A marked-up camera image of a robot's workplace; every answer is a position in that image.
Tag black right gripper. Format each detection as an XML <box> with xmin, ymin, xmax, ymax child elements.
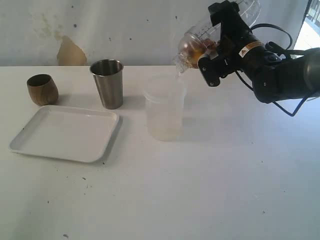
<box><xmin>208</xmin><ymin>1</ymin><xmax>265</xmax><ymax>73</ymax></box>

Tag gold coin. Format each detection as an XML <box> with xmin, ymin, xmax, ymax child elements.
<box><xmin>193</xmin><ymin>49</ymin><xmax>206</xmax><ymax>62</ymax></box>

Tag clear plastic jar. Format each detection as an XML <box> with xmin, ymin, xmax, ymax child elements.
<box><xmin>184</xmin><ymin>0</ymin><xmax>262</xmax><ymax>51</ymax></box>

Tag wooden block pieces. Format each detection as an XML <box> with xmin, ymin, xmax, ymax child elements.
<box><xmin>187</xmin><ymin>38</ymin><xmax>217</xmax><ymax>69</ymax></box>

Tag clear dome jar lid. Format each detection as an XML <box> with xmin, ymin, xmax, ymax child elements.
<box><xmin>173</xmin><ymin>32</ymin><xmax>201</xmax><ymax>77</ymax></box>

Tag steel metal cup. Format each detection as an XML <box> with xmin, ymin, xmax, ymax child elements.
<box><xmin>89</xmin><ymin>59</ymin><xmax>124</xmax><ymax>110</ymax></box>

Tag brown wooden cup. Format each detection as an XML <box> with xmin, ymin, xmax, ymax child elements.
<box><xmin>26</xmin><ymin>74</ymin><xmax>59</xmax><ymax>107</ymax></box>

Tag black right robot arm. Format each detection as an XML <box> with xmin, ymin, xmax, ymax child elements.
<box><xmin>202</xmin><ymin>0</ymin><xmax>320</xmax><ymax>104</ymax></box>

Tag frosted plastic beaker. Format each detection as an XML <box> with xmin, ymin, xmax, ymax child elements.
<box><xmin>142</xmin><ymin>73</ymin><xmax>187</xmax><ymax>141</ymax></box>

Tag white rectangular tray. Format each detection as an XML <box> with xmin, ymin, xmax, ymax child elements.
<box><xmin>8</xmin><ymin>105</ymin><xmax>120</xmax><ymax>164</ymax></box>

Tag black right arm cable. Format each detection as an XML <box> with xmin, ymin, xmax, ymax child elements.
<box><xmin>237</xmin><ymin>23</ymin><xmax>320</xmax><ymax>118</ymax></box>

